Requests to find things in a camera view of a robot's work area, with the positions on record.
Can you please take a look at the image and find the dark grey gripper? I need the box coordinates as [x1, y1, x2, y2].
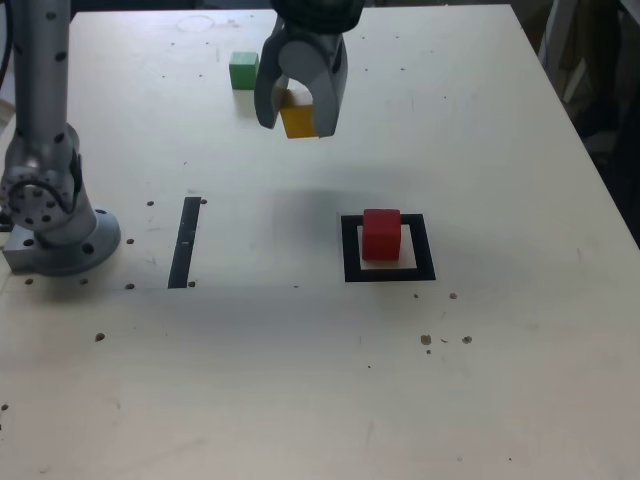
[253, 24, 350, 138]

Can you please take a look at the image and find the green cube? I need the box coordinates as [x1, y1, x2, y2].
[228, 51, 261, 91]

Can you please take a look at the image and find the yellow cube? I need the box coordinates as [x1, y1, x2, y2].
[273, 79, 321, 140]

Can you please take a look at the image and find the red cube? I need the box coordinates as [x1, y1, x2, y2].
[360, 208, 403, 262]

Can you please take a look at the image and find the black tape square outline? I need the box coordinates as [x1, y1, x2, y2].
[340, 213, 437, 284]

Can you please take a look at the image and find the black tape strip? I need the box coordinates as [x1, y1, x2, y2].
[167, 196, 201, 290]

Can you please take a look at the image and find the white leaning board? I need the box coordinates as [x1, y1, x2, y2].
[537, 0, 594, 104]

